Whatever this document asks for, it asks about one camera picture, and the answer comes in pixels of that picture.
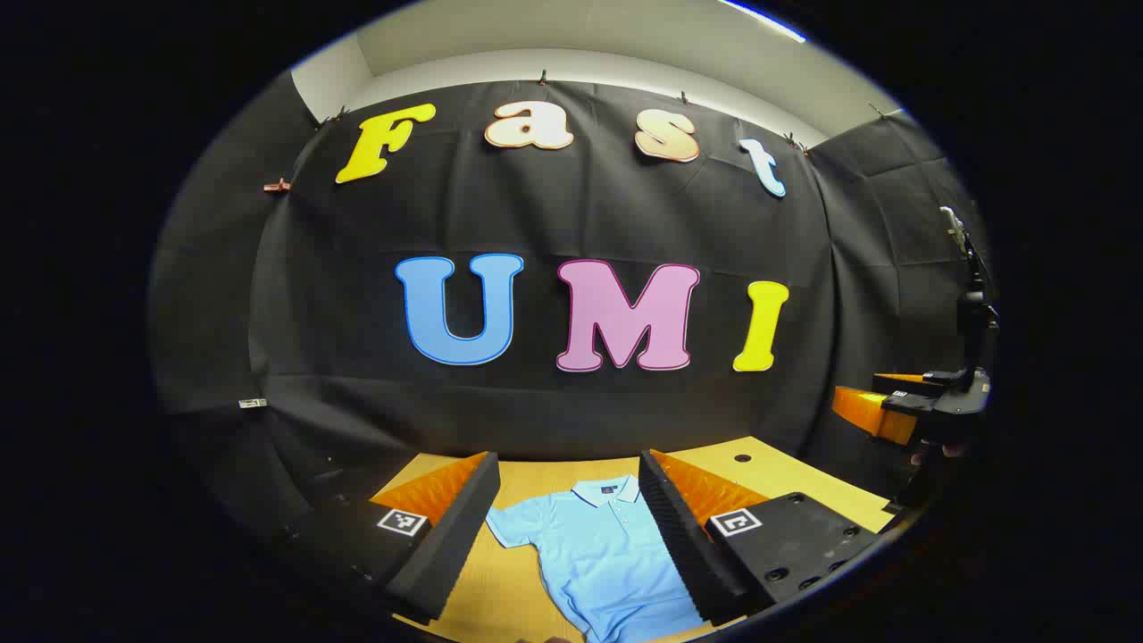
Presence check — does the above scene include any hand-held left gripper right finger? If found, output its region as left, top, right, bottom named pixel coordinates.
left=638, top=449, right=880, bottom=626

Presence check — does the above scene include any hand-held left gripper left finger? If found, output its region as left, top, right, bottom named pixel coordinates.
left=286, top=451, right=501, bottom=626

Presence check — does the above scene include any light blue T-shirt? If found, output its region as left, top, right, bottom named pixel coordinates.
left=485, top=475, right=706, bottom=643

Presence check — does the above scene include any black backdrop cloth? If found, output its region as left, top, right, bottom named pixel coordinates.
left=150, top=71, right=992, bottom=537

